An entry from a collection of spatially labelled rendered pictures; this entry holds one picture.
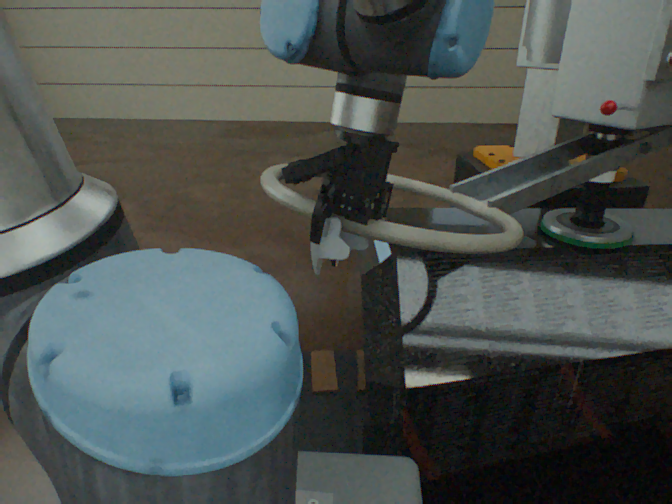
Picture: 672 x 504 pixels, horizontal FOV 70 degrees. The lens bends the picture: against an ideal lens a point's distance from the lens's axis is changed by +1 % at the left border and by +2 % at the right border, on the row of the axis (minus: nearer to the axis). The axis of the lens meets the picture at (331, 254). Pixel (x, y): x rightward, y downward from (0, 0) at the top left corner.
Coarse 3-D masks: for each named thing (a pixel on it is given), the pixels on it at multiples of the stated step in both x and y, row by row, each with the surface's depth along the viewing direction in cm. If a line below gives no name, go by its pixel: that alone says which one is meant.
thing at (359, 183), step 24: (360, 144) 62; (384, 144) 62; (336, 168) 67; (360, 168) 65; (384, 168) 63; (336, 192) 66; (360, 192) 63; (384, 192) 67; (360, 216) 64; (384, 216) 70
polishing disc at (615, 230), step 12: (552, 216) 132; (564, 216) 132; (612, 216) 132; (552, 228) 125; (564, 228) 124; (576, 228) 124; (588, 228) 124; (600, 228) 124; (612, 228) 124; (624, 228) 124; (588, 240) 119; (600, 240) 119; (612, 240) 119; (624, 240) 120
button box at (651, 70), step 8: (664, 0) 92; (664, 8) 92; (664, 16) 93; (656, 24) 94; (664, 24) 93; (656, 32) 94; (664, 32) 93; (656, 40) 95; (664, 40) 94; (656, 48) 95; (664, 48) 94; (648, 56) 97; (656, 56) 95; (664, 56) 95; (648, 64) 97; (656, 64) 96; (664, 64) 96; (648, 72) 97; (656, 72) 96; (664, 72) 97; (648, 80) 98; (656, 80) 97
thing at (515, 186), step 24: (576, 144) 121; (624, 144) 113; (648, 144) 115; (504, 168) 110; (528, 168) 115; (552, 168) 117; (576, 168) 106; (600, 168) 110; (480, 192) 109; (504, 192) 109; (528, 192) 101; (552, 192) 105; (480, 216) 100
